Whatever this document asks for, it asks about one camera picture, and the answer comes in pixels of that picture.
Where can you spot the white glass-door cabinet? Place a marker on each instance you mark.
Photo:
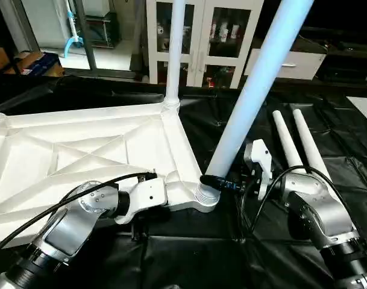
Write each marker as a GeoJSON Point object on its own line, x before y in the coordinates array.
{"type": "Point", "coordinates": [207, 36]}

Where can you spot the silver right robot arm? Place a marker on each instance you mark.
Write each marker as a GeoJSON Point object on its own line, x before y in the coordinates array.
{"type": "Point", "coordinates": [322, 217]}

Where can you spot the white low drawer unit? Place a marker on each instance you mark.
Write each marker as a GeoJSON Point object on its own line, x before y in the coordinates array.
{"type": "Point", "coordinates": [288, 63]}

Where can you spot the blue cardboard box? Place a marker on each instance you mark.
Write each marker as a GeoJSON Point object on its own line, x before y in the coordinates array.
{"type": "Point", "coordinates": [41, 62]}

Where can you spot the white plastic table top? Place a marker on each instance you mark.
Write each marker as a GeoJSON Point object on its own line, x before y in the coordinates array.
{"type": "Point", "coordinates": [62, 144]}

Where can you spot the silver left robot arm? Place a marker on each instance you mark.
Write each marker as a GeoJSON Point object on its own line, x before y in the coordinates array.
{"type": "Point", "coordinates": [62, 229]}

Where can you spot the white sheet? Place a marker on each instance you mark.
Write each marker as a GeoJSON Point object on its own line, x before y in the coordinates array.
{"type": "Point", "coordinates": [364, 108]}

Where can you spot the white plastic table leg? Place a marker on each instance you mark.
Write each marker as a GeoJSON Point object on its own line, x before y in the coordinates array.
{"type": "Point", "coordinates": [287, 138]}
{"type": "Point", "coordinates": [310, 141]}
{"type": "Point", "coordinates": [174, 48]}
{"type": "Point", "coordinates": [255, 84]}

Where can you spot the black work mat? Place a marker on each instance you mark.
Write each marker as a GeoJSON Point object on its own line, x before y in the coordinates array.
{"type": "Point", "coordinates": [189, 259]}

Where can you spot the grey metal pole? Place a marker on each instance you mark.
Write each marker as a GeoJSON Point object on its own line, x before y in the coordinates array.
{"type": "Point", "coordinates": [87, 33]}

